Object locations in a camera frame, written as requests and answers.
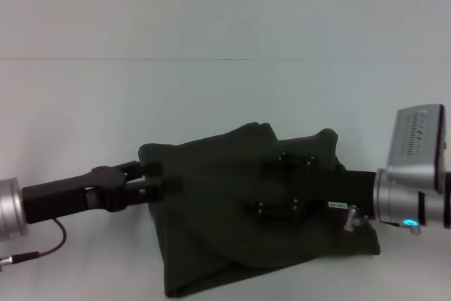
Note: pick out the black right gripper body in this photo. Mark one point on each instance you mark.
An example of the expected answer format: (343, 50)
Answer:
(334, 188)

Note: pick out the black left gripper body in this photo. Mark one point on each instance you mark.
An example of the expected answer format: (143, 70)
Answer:
(70, 195)

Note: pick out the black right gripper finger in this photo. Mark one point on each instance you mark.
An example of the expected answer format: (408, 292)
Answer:
(278, 213)
(292, 165)

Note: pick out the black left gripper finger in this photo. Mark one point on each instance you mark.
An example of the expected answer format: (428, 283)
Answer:
(141, 168)
(151, 191)

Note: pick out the dark green t-shirt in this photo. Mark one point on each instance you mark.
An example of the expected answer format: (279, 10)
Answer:
(253, 209)

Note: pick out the white and silver left arm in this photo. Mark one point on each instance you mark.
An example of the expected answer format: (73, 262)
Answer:
(10, 206)

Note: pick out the white and silver right arm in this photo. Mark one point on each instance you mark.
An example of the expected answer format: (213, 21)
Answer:
(412, 198)

